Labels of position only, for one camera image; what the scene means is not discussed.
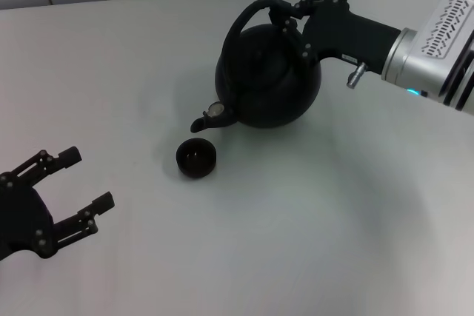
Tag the dark green teapot lid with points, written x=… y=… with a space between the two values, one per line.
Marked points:
x=259 y=53

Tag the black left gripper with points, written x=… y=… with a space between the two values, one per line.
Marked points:
x=22 y=220

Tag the small dark brown teacup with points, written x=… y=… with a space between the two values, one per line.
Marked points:
x=196 y=158

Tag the dark green round teapot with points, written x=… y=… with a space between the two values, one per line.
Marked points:
x=266 y=97

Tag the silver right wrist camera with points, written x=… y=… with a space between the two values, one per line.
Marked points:
x=444 y=23

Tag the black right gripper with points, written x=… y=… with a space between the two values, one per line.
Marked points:
x=344 y=36

